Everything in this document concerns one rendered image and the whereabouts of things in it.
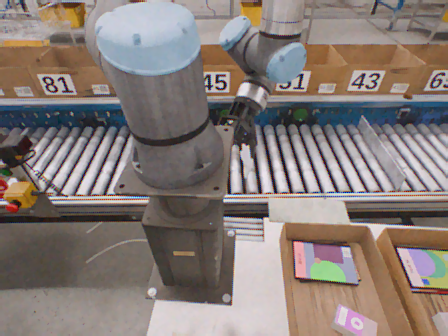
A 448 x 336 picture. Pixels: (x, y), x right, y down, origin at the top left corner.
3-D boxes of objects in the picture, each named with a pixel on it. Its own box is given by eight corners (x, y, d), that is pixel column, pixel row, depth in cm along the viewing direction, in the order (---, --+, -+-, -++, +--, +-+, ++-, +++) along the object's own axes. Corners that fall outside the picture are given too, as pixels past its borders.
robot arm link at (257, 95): (248, 97, 85) (275, 102, 80) (242, 111, 85) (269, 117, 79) (235, 81, 78) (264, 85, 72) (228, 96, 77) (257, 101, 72)
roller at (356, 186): (354, 201, 115) (358, 193, 112) (320, 129, 153) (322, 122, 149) (365, 201, 115) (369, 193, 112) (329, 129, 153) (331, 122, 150)
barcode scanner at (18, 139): (35, 169, 87) (13, 143, 80) (1, 173, 88) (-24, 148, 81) (44, 155, 92) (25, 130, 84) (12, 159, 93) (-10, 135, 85)
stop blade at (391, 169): (395, 192, 116) (405, 177, 110) (356, 129, 150) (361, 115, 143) (396, 192, 116) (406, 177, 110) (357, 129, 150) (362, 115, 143)
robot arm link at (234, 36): (260, 17, 61) (282, 53, 70) (232, 8, 69) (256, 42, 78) (233, 51, 63) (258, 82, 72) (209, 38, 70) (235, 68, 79)
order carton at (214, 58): (190, 97, 143) (187, 65, 131) (193, 73, 164) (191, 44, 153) (265, 96, 144) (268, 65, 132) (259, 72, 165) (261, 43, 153)
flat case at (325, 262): (357, 286, 82) (359, 284, 81) (294, 279, 84) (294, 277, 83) (348, 247, 92) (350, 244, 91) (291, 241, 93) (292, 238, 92)
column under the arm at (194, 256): (232, 306, 80) (235, 246, 57) (145, 298, 81) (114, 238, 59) (236, 231, 99) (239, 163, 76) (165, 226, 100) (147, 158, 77)
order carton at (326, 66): (264, 96, 144) (268, 65, 132) (258, 72, 165) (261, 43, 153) (338, 96, 144) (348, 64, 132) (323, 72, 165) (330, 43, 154)
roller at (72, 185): (60, 205, 114) (55, 197, 110) (99, 132, 151) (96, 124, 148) (72, 204, 114) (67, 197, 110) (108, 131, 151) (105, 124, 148)
